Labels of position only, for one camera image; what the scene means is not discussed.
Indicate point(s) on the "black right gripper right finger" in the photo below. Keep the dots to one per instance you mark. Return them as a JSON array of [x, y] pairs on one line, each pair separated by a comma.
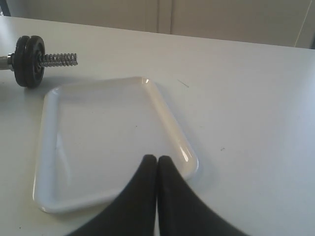
[[180, 211]]

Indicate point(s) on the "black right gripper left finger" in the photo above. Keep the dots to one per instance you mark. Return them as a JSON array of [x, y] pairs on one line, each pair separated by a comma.
[[133, 211]]

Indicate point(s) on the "chrome threaded dumbbell bar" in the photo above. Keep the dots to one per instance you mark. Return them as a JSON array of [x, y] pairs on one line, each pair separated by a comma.
[[47, 60]]

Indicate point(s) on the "black weight plate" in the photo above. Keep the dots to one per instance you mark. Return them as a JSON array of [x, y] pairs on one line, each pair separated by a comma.
[[33, 72]]

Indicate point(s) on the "white rectangular plastic tray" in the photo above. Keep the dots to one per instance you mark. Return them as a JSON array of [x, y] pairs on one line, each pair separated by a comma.
[[93, 136]]

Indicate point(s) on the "black weight plate far end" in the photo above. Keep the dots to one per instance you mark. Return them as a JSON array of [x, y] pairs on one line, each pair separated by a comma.
[[18, 60]]

